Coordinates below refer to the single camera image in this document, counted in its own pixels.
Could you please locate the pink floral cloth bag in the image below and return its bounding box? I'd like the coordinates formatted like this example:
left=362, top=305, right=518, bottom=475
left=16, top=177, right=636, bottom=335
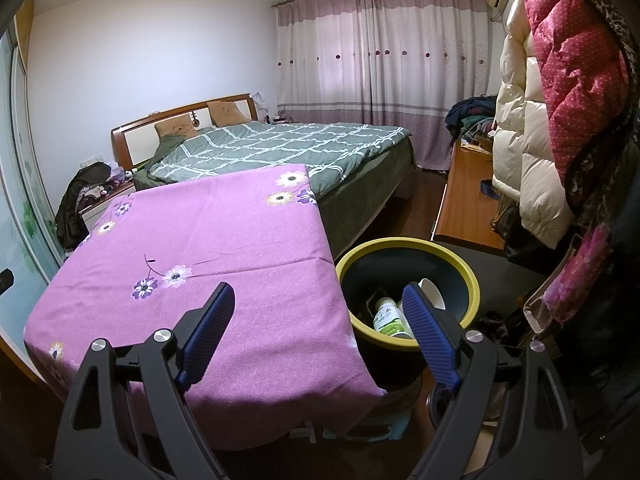
left=545, top=225, right=613, bottom=323

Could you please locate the red dotted puffer jacket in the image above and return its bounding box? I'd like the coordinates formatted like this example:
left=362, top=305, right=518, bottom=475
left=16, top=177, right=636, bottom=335
left=517, top=0, right=632, bottom=211

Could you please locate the yellow rimmed dark bin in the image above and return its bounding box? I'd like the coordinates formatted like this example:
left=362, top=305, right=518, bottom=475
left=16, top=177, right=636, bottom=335
left=335, top=239, right=481, bottom=396

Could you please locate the pink white curtain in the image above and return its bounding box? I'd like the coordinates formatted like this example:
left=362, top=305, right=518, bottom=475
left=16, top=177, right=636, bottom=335
left=274, top=0, right=493, bottom=171

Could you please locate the glass wardrobe sliding door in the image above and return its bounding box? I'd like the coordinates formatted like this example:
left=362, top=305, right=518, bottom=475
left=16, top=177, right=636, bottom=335
left=0, top=20, right=68, bottom=341

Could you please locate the green plastic stool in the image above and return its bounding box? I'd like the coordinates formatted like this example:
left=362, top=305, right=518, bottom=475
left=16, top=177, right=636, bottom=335
left=307, top=407, right=401, bottom=448

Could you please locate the white bottle green label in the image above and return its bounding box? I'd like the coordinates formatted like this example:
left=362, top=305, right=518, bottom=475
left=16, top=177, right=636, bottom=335
left=372, top=297, right=418, bottom=339

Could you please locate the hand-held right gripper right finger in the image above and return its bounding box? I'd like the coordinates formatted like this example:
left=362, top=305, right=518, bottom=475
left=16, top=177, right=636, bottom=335
left=402, top=282, right=586, bottom=480

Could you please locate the dark clothes pile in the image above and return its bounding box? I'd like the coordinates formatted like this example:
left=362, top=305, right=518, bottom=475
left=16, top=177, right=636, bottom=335
left=55, top=162, right=113, bottom=250

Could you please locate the green plaid duvet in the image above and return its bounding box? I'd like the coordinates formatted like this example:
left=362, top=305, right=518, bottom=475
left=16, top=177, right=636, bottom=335
left=134, top=121, right=412, bottom=196

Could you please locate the purple floral tablecloth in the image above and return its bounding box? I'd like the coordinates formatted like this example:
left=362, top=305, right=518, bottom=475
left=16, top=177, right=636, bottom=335
left=24, top=163, right=388, bottom=453

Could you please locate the white puffer jacket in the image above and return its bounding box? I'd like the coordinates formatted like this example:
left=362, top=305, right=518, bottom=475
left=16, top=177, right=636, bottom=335
left=492, top=0, right=576, bottom=251

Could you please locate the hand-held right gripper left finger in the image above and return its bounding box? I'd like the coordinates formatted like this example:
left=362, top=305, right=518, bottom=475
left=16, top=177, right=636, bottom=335
left=55, top=281, right=236, bottom=480

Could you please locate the wooden desk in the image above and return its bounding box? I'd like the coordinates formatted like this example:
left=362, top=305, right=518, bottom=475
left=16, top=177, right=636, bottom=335
left=431, top=137, right=511, bottom=258

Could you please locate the white nightstand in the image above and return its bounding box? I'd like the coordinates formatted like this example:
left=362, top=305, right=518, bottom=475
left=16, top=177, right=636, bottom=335
left=80, top=182, right=136, bottom=236

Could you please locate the mixed clothes heap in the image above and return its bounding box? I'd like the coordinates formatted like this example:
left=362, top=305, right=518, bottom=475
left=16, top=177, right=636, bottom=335
left=445, top=95, right=501, bottom=146

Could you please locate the brown pillow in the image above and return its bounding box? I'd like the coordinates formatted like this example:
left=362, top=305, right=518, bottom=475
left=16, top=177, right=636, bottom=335
left=206, top=100, right=248, bottom=127
left=154, top=119, right=198, bottom=140

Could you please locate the bed with green quilt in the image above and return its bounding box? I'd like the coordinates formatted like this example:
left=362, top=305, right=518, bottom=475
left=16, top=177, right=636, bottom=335
left=111, top=92, right=416, bottom=261

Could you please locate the dark patterned coat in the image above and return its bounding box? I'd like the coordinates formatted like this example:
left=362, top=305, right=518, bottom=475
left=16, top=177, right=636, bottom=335
left=555, top=0, right=640, bottom=480

